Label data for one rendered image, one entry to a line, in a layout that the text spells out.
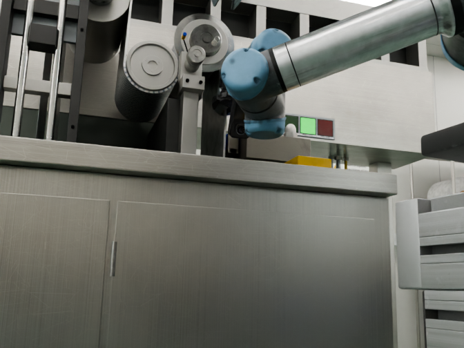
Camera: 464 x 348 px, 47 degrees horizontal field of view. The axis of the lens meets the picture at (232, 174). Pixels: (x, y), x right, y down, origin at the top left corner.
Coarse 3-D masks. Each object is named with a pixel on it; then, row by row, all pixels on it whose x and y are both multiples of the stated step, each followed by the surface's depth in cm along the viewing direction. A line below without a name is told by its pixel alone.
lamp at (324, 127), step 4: (320, 120) 169; (324, 120) 169; (320, 124) 169; (324, 124) 169; (328, 124) 169; (320, 128) 168; (324, 128) 169; (328, 128) 169; (320, 132) 168; (324, 132) 168; (328, 132) 169; (332, 132) 169
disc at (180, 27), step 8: (192, 16) 127; (200, 16) 127; (208, 16) 128; (184, 24) 126; (224, 24) 129; (176, 32) 125; (224, 32) 128; (176, 40) 124; (232, 40) 129; (176, 48) 124; (232, 48) 128; (224, 56) 127; (216, 64) 126
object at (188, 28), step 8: (192, 24) 126; (216, 24) 128; (224, 40) 128; (184, 48) 124; (224, 48) 127; (216, 56) 126; (208, 64) 125; (208, 72) 131; (176, 88) 143; (176, 96) 147
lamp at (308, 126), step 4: (304, 120) 167; (308, 120) 168; (312, 120) 168; (304, 124) 167; (308, 124) 167; (312, 124) 168; (304, 128) 167; (308, 128) 167; (312, 128) 167; (304, 132) 166; (308, 132) 167; (312, 132) 167
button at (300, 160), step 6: (300, 156) 99; (306, 156) 99; (288, 162) 103; (294, 162) 100; (300, 162) 98; (306, 162) 99; (312, 162) 99; (318, 162) 99; (324, 162) 100; (330, 162) 100
